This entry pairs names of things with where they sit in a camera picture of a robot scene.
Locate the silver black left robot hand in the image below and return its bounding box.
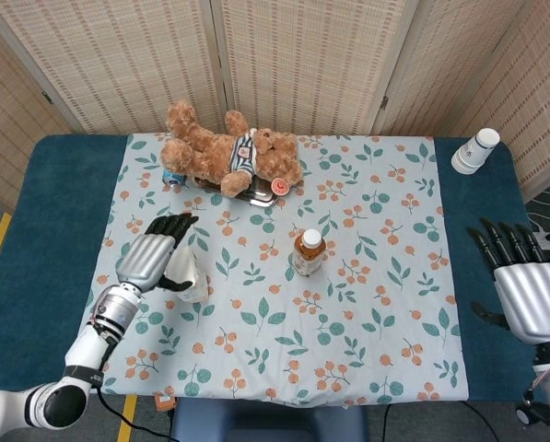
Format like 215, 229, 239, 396
115, 211, 201, 295

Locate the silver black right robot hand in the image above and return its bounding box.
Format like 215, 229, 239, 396
467, 218, 550, 344

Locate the white tissue pack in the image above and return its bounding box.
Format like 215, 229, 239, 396
167, 246, 211, 304

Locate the floral tablecloth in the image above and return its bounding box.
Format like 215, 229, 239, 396
64, 133, 469, 407

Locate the blue drink can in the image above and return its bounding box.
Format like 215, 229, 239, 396
162, 168, 187, 189

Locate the teal table cover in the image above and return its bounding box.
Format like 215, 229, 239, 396
0, 133, 550, 406

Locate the metal tray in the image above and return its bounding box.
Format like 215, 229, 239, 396
193, 177, 288, 208

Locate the brown teddy bear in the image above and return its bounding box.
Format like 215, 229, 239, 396
158, 99, 305, 198

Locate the tea bottle with white cap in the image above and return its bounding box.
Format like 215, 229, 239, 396
292, 228, 326, 277

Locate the dark blue chair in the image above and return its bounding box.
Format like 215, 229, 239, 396
170, 398, 368, 442

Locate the woven folding screen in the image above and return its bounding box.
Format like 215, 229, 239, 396
0, 0, 550, 215

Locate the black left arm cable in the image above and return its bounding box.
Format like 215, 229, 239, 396
95, 385, 174, 439

